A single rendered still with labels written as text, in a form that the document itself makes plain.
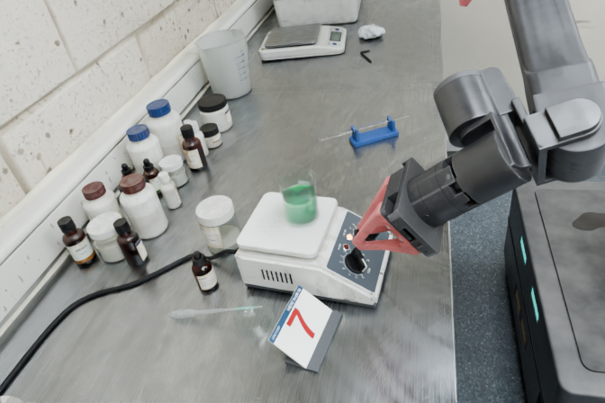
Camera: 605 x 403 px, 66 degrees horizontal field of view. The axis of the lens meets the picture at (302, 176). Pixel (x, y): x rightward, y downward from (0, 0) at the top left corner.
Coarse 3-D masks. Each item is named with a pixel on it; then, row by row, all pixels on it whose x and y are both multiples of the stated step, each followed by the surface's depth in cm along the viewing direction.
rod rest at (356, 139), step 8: (352, 128) 96; (384, 128) 99; (392, 128) 97; (352, 136) 98; (360, 136) 98; (368, 136) 97; (376, 136) 97; (384, 136) 97; (392, 136) 97; (352, 144) 97; (360, 144) 96
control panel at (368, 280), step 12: (348, 216) 70; (348, 228) 68; (336, 240) 66; (348, 240) 66; (336, 252) 64; (348, 252) 65; (372, 252) 66; (384, 252) 67; (336, 264) 63; (372, 264) 65; (348, 276) 62; (360, 276) 63; (372, 276) 63; (372, 288) 62
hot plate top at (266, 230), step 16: (256, 208) 70; (272, 208) 70; (320, 208) 68; (336, 208) 69; (256, 224) 67; (272, 224) 67; (288, 224) 66; (320, 224) 65; (240, 240) 65; (256, 240) 65; (272, 240) 64; (288, 240) 64; (304, 240) 63; (320, 240) 63; (304, 256) 62
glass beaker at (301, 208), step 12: (288, 168) 65; (300, 168) 65; (312, 168) 63; (276, 180) 63; (288, 180) 66; (300, 180) 66; (312, 180) 65; (288, 192) 62; (300, 192) 61; (312, 192) 63; (288, 204) 63; (300, 204) 63; (312, 204) 64; (288, 216) 65; (300, 216) 64; (312, 216) 65
